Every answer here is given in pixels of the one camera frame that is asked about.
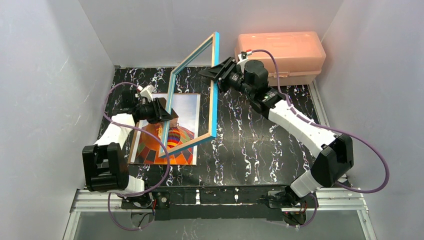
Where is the brown cardboard backing board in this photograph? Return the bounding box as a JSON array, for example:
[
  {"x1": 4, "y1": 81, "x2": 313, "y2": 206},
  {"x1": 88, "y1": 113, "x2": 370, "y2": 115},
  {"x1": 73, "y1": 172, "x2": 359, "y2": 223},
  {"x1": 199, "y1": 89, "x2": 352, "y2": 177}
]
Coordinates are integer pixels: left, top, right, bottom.
[{"x1": 127, "y1": 92, "x2": 202, "y2": 167}]

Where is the blue wooden picture frame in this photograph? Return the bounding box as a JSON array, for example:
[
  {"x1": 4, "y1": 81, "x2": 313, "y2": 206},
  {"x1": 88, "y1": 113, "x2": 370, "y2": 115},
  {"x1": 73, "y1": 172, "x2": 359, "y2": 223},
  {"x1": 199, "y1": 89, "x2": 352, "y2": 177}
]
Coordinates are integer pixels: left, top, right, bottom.
[{"x1": 166, "y1": 31, "x2": 220, "y2": 154}]

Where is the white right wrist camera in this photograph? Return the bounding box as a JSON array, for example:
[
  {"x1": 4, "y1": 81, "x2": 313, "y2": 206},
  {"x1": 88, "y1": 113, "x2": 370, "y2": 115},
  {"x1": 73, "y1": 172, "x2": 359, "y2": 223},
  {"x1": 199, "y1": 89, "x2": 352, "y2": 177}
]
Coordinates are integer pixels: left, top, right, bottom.
[{"x1": 237, "y1": 50, "x2": 253, "y2": 65}]

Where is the aluminium rail base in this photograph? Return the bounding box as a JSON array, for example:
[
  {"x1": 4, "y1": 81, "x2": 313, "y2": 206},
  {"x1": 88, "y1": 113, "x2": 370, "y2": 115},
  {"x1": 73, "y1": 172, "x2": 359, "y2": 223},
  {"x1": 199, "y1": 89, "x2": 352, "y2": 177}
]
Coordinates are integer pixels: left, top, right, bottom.
[{"x1": 63, "y1": 186, "x2": 377, "y2": 240}]

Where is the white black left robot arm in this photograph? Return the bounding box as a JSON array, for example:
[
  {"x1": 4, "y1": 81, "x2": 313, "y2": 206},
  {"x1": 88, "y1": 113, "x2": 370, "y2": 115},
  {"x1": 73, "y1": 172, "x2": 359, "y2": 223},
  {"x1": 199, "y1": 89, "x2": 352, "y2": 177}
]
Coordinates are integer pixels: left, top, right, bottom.
[{"x1": 82, "y1": 88, "x2": 178, "y2": 197}]

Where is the orange translucent plastic box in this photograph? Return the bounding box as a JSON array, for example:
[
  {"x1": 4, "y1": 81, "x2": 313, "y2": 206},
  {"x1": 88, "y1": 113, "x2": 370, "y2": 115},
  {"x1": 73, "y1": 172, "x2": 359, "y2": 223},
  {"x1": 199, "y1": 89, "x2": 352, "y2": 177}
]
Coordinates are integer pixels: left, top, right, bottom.
[{"x1": 234, "y1": 31, "x2": 326, "y2": 87}]

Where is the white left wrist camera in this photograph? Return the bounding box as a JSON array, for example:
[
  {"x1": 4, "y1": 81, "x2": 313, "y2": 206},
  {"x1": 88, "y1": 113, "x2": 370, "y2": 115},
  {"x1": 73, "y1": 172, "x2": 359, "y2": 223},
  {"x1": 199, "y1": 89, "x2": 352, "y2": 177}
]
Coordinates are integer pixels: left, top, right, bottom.
[{"x1": 136, "y1": 84, "x2": 155, "y2": 102}]

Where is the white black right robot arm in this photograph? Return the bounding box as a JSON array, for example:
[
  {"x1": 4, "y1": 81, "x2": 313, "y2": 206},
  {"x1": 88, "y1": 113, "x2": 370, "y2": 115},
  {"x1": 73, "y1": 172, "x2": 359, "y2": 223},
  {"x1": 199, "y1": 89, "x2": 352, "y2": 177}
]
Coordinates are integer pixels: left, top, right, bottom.
[{"x1": 199, "y1": 57, "x2": 354, "y2": 205}]

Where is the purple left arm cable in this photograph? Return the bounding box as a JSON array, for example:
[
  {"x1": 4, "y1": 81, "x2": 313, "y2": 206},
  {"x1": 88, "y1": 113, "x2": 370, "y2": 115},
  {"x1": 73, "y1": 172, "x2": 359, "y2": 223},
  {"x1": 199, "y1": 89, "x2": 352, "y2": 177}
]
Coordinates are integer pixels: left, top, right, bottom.
[{"x1": 101, "y1": 81, "x2": 171, "y2": 232}]

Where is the hot air balloon photo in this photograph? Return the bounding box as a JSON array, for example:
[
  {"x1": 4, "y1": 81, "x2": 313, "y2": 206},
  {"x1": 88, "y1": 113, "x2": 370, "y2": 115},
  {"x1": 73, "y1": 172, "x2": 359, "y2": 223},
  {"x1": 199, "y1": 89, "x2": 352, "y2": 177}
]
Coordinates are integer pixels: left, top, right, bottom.
[{"x1": 130, "y1": 94, "x2": 202, "y2": 166}]

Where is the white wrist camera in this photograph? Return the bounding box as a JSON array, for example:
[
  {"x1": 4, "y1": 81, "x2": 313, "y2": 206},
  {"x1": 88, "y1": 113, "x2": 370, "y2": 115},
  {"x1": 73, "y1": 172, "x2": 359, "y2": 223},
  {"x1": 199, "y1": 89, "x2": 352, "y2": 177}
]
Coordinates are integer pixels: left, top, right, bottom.
[
  {"x1": 237, "y1": 50, "x2": 253, "y2": 65},
  {"x1": 136, "y1": 84, "x2": 155, "y2": 102}
]

